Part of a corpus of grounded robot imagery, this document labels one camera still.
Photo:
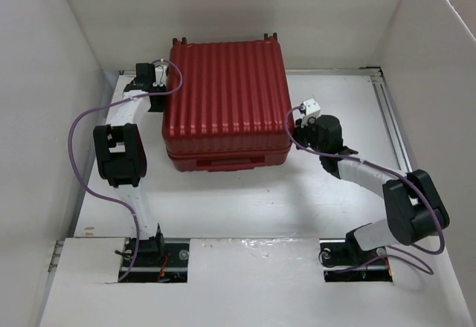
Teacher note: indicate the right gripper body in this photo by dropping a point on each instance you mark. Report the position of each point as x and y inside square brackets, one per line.
[306, 137]

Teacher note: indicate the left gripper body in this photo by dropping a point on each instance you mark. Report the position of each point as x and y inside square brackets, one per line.
[159, 105]

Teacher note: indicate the red suitcase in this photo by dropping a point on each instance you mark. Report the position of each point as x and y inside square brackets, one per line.
[228, 110]

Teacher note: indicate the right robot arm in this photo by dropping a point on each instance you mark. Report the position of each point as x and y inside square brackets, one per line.
[414, 212]

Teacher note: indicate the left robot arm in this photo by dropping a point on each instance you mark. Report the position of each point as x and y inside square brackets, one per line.
[122, 162]

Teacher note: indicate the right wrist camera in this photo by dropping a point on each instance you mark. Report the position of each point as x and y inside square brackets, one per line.
[310, 111]

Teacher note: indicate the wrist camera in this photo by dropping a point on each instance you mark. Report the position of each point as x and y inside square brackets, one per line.
[161, 67]
[310, 111]

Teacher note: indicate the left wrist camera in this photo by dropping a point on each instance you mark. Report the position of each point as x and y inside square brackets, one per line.
[161, 67]

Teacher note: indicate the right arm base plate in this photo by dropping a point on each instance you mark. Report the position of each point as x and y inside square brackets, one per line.
[340, 264]

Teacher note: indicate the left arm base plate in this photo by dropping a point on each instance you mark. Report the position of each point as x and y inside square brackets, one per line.
[148, 268]

